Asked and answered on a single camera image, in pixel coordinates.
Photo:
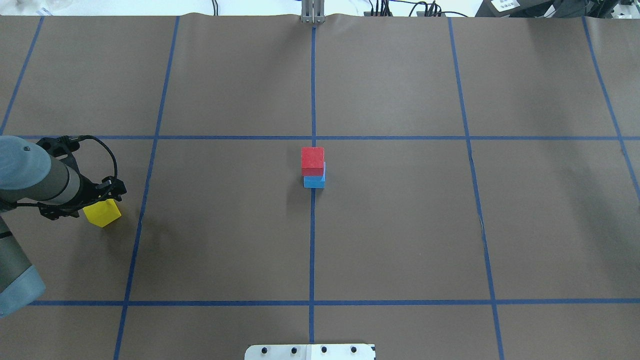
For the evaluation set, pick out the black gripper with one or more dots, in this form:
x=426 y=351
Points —
x=88 y=190

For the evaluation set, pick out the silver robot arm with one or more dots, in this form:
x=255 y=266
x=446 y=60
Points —
x=43 y=175

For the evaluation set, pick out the aluminium frame post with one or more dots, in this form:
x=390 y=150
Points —
x=313 y=12

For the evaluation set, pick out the red cube block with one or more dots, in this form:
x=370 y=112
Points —
x=312 y=161

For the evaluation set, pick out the blue cube block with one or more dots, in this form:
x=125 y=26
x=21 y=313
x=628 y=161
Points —
x=316 y=182

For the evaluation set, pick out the yellow cube block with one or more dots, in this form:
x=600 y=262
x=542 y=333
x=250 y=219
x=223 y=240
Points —
x=103 y=213

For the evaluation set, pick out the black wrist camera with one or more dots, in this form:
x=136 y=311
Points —
x=63 y=149

